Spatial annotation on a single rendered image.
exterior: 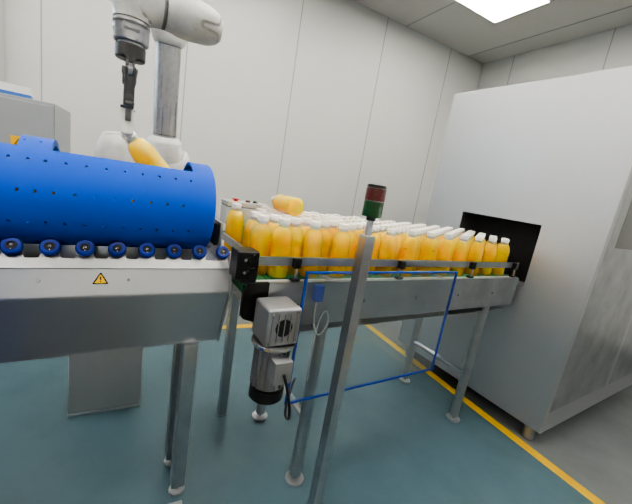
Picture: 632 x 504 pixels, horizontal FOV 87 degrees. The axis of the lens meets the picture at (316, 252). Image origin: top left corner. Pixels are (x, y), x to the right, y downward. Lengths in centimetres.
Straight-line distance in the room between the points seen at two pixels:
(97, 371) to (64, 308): 85
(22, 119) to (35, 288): 177
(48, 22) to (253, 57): 179
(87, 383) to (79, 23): 313
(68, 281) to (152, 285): 20
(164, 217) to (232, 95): 315
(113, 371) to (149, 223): 104
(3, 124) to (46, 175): 174
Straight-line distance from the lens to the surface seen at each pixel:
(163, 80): 173
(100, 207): 103
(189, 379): 133
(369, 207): 104
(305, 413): 147
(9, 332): 119
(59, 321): 116
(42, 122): 273
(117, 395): 201
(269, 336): 101
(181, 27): 119
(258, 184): 412
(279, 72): 430
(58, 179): 104
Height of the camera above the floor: 124
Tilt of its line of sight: 12 degrees down
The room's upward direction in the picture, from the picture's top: 9 degrees clockwise
